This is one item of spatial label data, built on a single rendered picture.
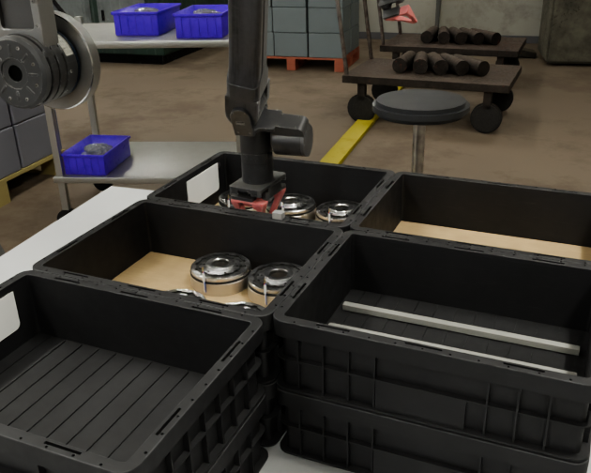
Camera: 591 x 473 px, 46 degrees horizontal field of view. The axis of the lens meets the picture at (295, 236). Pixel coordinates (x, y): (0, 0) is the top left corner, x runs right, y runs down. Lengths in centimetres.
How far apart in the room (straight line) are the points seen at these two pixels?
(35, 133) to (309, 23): 341
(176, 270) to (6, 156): 291
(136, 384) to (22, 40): 74
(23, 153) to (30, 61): 277
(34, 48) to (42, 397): 71
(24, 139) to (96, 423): 337
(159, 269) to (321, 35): 576
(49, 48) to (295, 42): 562
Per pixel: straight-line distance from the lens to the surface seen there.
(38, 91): 146
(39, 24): 147
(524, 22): 856
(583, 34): 732
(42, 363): 107
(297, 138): 120
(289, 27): 699
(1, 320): 108
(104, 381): 100
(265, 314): 91
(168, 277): 124
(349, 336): 87
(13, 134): 414
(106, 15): 779
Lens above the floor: 140
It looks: 25 degrees down
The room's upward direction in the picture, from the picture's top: 2 degrees counter-clockwise
